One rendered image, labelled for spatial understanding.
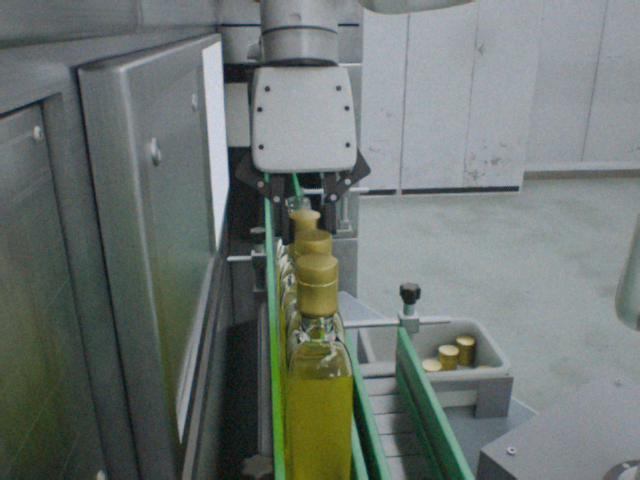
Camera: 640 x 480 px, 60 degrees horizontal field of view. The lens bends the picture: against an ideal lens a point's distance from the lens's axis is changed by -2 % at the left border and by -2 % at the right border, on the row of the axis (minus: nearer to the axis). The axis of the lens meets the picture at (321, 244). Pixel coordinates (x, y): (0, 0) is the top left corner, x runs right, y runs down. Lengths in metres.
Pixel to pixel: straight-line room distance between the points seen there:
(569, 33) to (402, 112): 1.68
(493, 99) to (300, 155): 4.15
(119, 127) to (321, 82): 0.23
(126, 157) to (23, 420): 0.16
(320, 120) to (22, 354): 0.34
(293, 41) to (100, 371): 0.33
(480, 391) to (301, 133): 0.55
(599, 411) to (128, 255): 0.73
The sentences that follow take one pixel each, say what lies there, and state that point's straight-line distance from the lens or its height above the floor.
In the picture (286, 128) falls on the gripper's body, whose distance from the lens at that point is 0.54.
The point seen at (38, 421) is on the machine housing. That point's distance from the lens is 0.33.
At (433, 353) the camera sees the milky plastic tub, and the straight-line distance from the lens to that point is 1.06.
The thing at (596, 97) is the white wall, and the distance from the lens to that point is 5.58.
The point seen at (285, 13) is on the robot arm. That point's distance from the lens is 0.55.
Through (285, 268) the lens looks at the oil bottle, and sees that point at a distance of 0.63.
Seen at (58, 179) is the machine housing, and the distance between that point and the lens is 0.36.
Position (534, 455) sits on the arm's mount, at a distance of 0.83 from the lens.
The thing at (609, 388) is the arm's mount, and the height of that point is 0.82.
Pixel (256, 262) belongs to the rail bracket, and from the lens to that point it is 0.98.
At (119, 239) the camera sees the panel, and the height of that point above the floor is 1.21.
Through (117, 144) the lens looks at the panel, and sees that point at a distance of 0.38.
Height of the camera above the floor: 1.34
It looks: 22 degrees down
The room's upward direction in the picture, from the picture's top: straight up
